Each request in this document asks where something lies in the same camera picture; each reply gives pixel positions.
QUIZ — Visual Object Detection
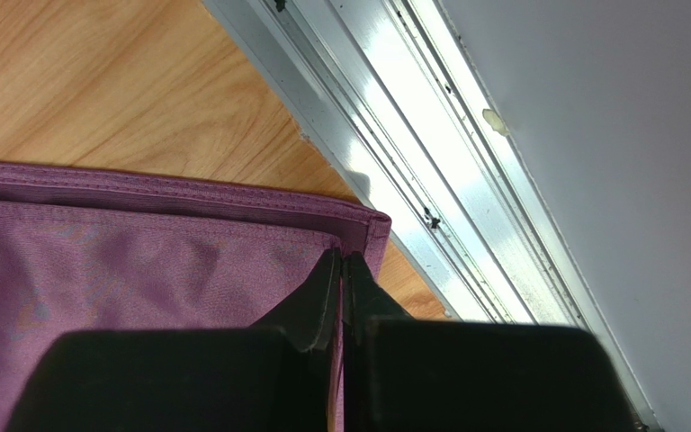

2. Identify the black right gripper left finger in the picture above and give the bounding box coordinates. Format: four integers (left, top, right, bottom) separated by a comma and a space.
6, 248, 342, 431

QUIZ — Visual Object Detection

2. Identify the aluminium frame rail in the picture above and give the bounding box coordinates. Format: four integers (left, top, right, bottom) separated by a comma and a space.
207, 1, 660, 431

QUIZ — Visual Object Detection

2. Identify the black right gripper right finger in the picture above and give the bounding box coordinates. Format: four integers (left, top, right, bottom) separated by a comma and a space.
343, 253, 636, 431

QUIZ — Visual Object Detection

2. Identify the purple cloth napkin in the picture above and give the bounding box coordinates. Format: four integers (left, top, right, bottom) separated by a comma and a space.
0, 163, 390, 431

